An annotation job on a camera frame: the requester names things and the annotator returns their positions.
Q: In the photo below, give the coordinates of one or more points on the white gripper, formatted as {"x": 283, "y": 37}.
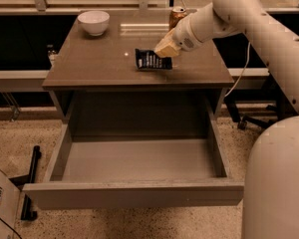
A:
{"x": 184, "y": 36}

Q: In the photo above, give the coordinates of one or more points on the dark blue rxbar wrapper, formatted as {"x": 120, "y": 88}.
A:
{"x": 147, "y": 60}

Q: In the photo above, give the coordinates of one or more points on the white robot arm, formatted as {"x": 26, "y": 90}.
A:
{"x": 271, "y": 191}

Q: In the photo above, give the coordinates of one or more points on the grey counter cabinet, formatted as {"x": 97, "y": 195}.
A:
{"x": 100, "y": 91}

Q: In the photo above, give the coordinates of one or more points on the open grey top drawer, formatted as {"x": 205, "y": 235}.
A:
{"x": 130, "y": 152}

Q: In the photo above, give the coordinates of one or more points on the orange soda can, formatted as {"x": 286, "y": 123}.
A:
{"x": 176, "y": 14}

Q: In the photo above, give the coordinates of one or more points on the white ceramic bowl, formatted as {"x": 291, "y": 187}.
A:
{"x": 95, "y": 23}

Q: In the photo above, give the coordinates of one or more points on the black office chair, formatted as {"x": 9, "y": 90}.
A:
{"x": 257, "y": 100}

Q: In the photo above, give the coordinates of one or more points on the black metal stand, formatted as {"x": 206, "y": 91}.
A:
{"x": 27, "y": 213}

